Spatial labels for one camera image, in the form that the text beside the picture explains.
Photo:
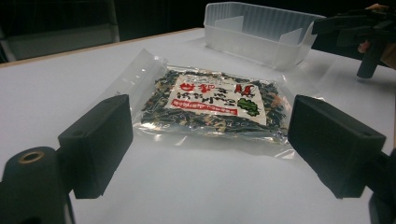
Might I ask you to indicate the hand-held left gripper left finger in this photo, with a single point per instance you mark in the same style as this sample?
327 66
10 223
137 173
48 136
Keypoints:
96 146

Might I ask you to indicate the translucent plastic container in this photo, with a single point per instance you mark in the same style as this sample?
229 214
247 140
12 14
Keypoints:
249 40

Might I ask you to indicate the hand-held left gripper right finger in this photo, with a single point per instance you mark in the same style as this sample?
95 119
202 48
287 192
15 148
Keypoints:
336 146

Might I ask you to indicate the clear packet of dried seaweed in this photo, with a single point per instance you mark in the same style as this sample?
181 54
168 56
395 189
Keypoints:
214 102

